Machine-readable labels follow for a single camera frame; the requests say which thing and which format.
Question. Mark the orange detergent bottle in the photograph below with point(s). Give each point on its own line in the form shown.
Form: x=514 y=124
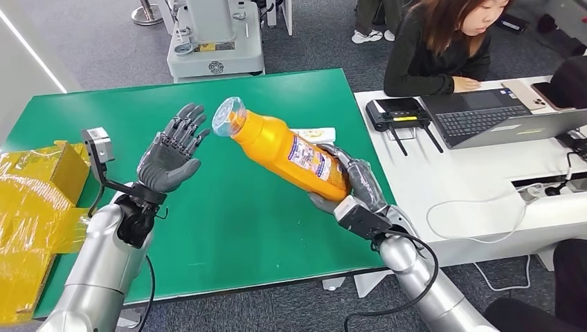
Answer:
x=275 y=146

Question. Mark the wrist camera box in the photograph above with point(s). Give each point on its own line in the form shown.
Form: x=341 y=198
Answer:
x=360 y=220
x=98 y=146

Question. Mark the metal stanchion base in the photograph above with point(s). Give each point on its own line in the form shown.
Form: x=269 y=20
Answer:
x=146 y=16

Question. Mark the black remote controller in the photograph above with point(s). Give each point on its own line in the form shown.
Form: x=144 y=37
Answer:
x=396 y=112

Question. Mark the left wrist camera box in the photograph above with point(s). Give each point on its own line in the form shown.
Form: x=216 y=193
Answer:
x=98 y=146

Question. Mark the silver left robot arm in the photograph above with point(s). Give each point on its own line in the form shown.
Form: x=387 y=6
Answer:
x=105 y=270

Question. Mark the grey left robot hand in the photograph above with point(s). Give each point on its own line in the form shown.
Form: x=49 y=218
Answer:
x=167 y=165

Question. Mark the yellow taped cardboard box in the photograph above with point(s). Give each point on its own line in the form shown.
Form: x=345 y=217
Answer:
x=27 y=206

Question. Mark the white power adapter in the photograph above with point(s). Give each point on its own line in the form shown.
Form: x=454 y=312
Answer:
x=531 y=192

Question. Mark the dark smartphone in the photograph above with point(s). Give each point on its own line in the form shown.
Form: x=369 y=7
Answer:
x=545 y=95

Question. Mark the beige smartphone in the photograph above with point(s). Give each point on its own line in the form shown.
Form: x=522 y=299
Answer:
x=523 y=94

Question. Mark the white robot base machine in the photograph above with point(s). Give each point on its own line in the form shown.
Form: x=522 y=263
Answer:
x=215 y=46

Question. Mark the white shampoo bottle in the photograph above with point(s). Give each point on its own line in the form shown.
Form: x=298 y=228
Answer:
x=316 y=134

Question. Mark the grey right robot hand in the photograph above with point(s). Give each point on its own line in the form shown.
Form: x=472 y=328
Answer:
x=367 y=183

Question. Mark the white table foot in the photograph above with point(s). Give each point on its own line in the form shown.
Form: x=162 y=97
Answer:
x=367 y=284
x=128 y=320
x=332 y=284

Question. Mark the black chair headrest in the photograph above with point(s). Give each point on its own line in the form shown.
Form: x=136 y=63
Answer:
x=571 y=82

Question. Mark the person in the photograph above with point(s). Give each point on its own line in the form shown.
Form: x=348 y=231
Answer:
x=568 y=284
x=422 y=64
x=367 y=18

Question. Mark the black chair base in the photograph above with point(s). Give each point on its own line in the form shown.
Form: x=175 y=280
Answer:
x=548 y=24

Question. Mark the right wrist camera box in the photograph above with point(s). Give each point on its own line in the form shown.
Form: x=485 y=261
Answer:
x=360 y=220

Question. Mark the grey laptop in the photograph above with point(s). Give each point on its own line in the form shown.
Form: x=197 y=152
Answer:
x=481 y=119

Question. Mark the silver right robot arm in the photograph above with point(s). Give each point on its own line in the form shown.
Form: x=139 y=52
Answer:
x=426 y=284

